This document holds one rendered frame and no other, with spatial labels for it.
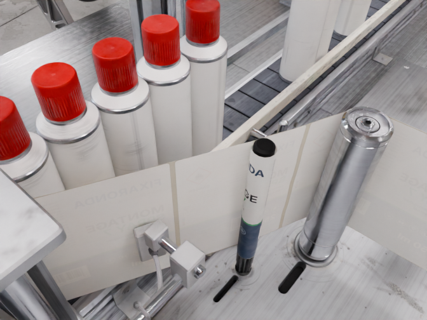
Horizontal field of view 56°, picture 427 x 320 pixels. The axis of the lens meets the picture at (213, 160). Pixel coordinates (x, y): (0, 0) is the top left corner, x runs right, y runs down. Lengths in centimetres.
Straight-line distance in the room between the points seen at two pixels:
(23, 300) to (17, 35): 246
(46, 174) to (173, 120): 14
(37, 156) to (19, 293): 14
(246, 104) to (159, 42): 27
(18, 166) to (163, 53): 15
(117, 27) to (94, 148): 55
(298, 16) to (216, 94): 21
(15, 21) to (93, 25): 190
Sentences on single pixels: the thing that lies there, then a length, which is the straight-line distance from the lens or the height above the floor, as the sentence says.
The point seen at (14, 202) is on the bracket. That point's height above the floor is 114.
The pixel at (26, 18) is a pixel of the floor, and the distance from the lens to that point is 278.
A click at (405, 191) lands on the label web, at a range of 38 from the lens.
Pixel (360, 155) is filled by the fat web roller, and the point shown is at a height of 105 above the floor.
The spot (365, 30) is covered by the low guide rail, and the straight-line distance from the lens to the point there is 76.
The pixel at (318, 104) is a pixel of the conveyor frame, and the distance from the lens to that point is 68.
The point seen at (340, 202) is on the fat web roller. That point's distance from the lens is 36.
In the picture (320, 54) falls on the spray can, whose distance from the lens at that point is 68.
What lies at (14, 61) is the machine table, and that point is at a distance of 84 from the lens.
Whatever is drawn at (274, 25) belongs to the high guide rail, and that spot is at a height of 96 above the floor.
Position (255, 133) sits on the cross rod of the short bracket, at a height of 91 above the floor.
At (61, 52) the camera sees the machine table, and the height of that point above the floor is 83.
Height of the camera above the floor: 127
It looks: 48 degrees down
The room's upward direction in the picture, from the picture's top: 2 degrees clockwise
